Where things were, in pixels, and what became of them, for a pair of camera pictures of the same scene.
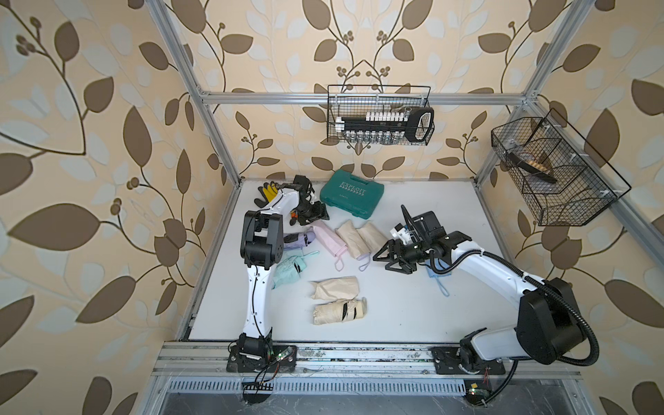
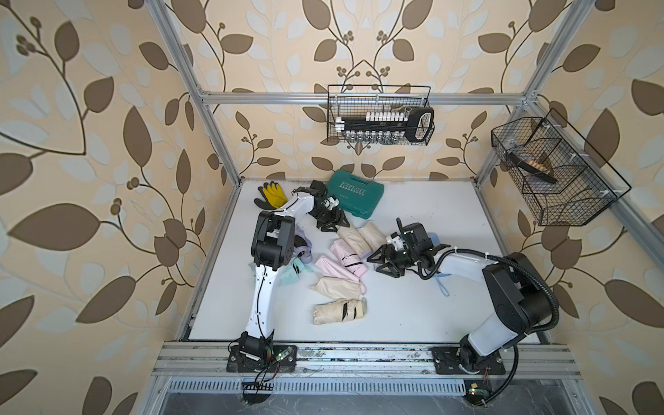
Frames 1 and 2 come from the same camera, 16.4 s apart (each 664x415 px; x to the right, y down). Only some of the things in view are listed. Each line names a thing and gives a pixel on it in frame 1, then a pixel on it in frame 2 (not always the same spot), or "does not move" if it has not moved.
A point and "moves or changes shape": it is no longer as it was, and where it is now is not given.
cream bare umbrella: [340, 310] does not move
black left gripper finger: [294, 214] -> [326, 226]
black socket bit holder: [416, 124] does not move
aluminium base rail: [209, 360] does not move
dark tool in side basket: [514, 159] does not move
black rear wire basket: [350, 100] does not move
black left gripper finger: [319, 211] -> [341, 220]
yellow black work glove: [269, 191] does not move
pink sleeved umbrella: [331, 240] moves or changes shape
